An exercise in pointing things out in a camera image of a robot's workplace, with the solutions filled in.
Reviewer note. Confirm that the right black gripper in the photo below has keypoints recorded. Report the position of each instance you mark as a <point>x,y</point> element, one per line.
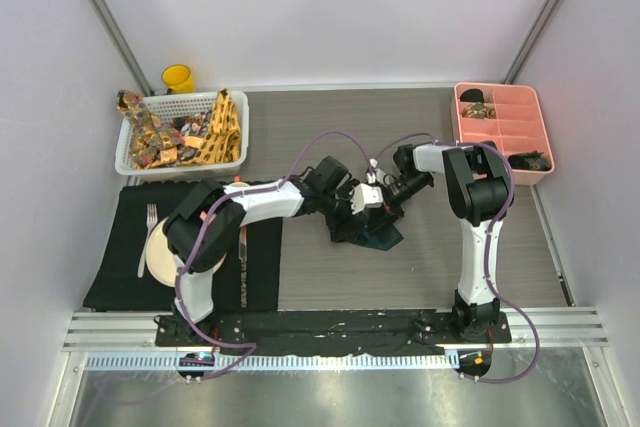
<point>391,211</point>

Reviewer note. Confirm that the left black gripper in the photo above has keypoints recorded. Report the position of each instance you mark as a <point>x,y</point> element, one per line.
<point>337,227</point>

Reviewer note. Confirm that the dark green tie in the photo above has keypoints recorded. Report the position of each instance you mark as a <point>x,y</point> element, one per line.
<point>383,239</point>

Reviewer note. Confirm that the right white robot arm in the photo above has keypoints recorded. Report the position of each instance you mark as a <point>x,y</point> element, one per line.
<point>480,189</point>

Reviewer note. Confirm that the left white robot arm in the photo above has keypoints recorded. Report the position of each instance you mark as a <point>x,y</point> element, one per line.
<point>208,221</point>

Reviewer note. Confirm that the table knife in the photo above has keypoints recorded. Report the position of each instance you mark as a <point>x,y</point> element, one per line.
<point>243,258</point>

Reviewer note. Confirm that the rolled camouflage tie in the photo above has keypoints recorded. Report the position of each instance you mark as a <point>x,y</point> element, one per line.
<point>479,111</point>

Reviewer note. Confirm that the rolled black tie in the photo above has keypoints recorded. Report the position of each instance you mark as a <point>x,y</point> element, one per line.
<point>473,95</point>

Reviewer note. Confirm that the yellow spotted tie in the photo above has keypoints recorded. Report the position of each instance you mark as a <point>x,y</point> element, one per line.
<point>221,142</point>

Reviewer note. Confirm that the black placemat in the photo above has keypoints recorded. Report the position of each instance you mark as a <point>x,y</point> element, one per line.
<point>118,288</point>

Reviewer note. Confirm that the pink compartment tray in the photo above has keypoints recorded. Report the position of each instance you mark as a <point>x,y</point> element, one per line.
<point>519,126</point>

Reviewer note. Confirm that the rolled dark patterned tie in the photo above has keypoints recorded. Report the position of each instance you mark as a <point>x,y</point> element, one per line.
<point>530,161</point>

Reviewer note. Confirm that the silver fork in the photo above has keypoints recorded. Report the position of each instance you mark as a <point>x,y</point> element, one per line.
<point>151,222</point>

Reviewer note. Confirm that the white plastic basket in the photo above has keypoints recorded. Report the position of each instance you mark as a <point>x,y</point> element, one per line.
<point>168,107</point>

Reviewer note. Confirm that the pink white plate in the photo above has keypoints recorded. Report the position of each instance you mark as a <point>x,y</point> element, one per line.
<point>160,262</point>

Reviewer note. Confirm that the multicolour patterned tie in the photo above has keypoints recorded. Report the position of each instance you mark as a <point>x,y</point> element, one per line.
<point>156,143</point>

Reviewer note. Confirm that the yellow mug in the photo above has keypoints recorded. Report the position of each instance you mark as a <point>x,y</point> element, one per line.
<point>178,79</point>

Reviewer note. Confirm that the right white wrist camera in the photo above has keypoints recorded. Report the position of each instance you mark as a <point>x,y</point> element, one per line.
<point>375,172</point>

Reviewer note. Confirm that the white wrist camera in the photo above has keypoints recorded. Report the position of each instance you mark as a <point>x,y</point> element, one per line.
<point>366,196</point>
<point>375,172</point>

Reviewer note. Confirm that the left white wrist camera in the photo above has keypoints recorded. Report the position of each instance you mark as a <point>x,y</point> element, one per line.
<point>366,196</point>

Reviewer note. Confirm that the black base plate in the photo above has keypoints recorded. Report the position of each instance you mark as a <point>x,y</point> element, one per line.
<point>339,333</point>

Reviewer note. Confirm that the white slotted cable duct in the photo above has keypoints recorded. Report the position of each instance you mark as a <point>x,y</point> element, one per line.
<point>200,362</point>

